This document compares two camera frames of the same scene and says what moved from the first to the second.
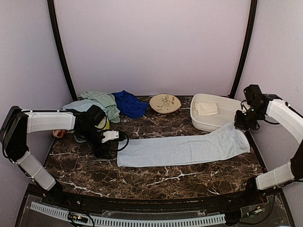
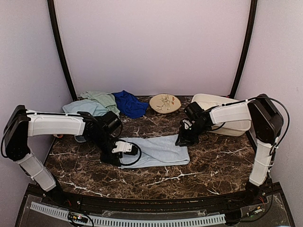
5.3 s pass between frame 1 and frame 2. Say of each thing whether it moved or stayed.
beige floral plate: stayed
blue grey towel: stayed
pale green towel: stayed
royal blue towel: stayed
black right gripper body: moved
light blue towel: moved
